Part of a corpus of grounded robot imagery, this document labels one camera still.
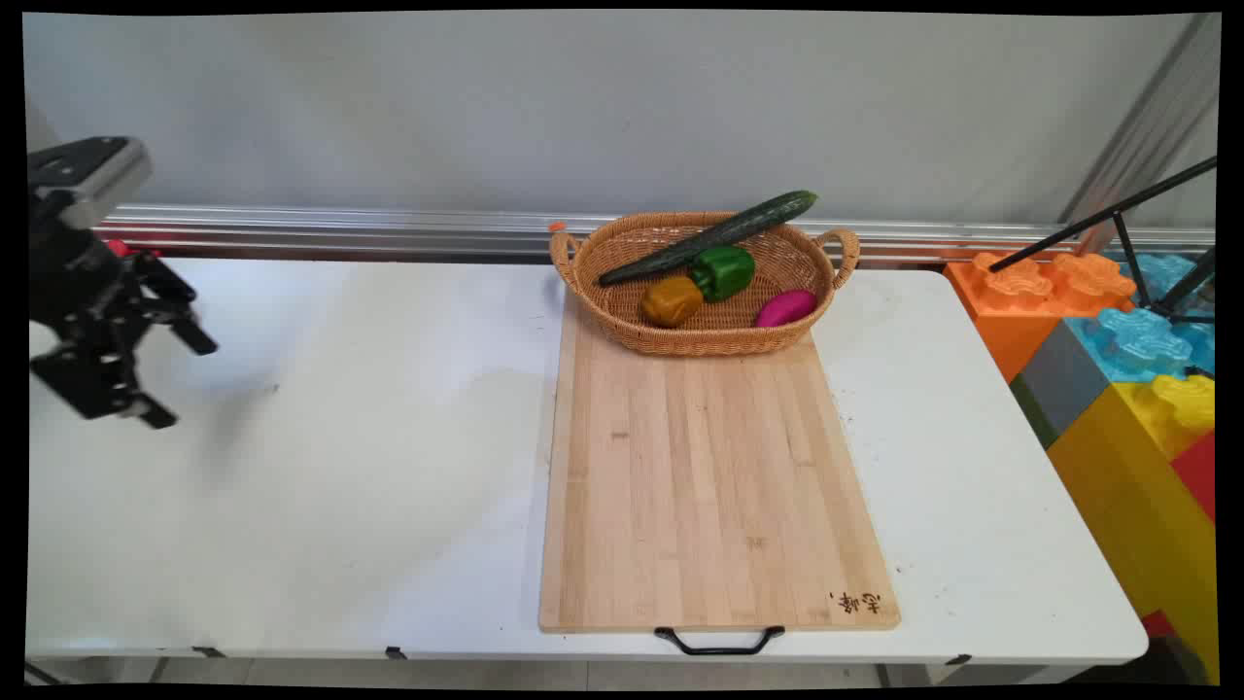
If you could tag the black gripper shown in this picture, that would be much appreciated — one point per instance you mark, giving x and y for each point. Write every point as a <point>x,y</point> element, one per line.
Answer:
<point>68,277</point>

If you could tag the small red part behind gripper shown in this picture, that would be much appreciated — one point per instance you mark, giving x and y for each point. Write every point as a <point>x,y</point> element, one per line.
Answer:
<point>119,248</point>

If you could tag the brownish yellow bell pepper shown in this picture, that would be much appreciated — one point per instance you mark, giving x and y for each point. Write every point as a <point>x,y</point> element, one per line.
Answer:
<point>671,301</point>

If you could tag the long dark green cucumber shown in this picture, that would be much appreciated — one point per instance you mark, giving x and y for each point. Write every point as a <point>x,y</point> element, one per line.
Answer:
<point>709,238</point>

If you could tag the green bell pepper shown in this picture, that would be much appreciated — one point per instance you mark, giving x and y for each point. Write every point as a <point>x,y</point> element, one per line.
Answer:
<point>724,272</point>

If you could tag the bamboo cutting board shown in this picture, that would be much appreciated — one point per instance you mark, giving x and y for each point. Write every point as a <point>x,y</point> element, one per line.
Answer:
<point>709,486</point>

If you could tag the magenta eggplant toy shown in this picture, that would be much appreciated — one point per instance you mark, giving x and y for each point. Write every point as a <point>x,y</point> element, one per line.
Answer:
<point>785,308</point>

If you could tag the large orange building block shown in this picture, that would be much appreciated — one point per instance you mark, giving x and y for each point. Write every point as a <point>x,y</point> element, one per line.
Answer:
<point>1011,311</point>

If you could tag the large grey building block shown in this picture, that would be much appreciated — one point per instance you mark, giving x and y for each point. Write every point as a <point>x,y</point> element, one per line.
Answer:
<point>1064,384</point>

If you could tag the black tripod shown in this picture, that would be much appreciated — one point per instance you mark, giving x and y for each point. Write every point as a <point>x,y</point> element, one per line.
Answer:
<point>1127,209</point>

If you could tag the large blue building block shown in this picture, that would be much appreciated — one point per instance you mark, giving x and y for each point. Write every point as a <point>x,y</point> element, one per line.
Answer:
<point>1142,340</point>

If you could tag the large yellow building block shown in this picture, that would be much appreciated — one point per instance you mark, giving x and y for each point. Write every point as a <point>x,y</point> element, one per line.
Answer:
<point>1137,506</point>

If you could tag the large red building block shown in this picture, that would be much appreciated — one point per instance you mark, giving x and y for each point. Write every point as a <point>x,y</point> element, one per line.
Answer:
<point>1197,472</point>

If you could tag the silver black wrist camera box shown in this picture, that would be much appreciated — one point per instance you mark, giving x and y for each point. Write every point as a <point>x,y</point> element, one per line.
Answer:
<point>87,175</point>

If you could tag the aluminium rail along wall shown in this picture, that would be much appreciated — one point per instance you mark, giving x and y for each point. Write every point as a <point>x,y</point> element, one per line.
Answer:
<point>389,231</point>

